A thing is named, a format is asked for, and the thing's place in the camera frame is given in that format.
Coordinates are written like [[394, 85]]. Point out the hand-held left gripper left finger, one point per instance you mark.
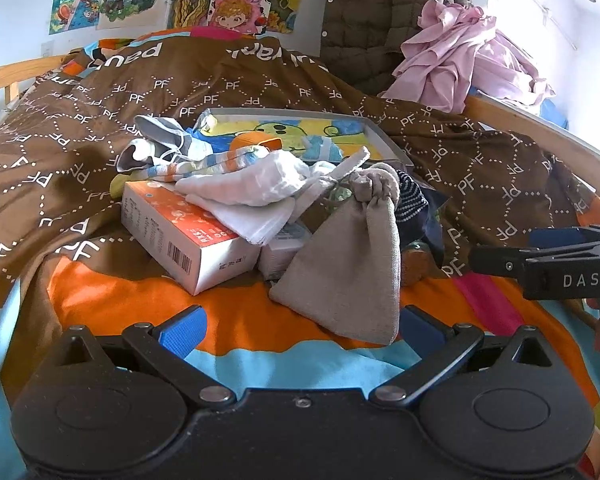
[[180, 332]]

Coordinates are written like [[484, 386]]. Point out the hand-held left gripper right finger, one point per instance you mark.
[[424, 330]]

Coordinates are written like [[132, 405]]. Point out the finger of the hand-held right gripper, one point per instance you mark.
[[499, 259], [559, 238]]

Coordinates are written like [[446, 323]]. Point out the navy striped sock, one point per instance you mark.
[[414, 200]]

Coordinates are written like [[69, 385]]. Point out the yellow sock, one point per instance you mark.
[[117, 187]]

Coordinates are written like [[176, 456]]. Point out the white gauze cloth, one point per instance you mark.
[[250, 185]]

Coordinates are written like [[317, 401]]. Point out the orange blue striped sock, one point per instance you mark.
[[215, 165]]

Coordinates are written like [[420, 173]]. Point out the light blue face mask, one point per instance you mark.
[[167, 132]]

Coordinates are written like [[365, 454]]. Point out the grey tray with cartoon print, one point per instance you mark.
[[330, 127]]

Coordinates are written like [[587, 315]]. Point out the colourful striped bed sheet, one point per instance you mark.
[[260, 325]]

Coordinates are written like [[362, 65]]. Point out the orange and white carton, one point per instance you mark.
[[180, 240]]

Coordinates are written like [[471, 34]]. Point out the blue cloth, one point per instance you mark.
[[553, 112]]

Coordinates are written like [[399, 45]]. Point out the small white carton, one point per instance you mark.
[[280, 255]]

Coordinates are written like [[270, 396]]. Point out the brown printed blanket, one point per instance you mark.
[[80, 160]]

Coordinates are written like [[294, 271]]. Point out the pink garment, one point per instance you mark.
[[444, 60]]

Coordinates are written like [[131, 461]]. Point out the olive quilted jacket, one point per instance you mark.
[[369, 20]]

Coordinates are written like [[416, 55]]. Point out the wooden bed frame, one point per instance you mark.
[[20, 72]]

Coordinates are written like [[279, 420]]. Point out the small pink cartoon wall poster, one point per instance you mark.
[[240, 10]]

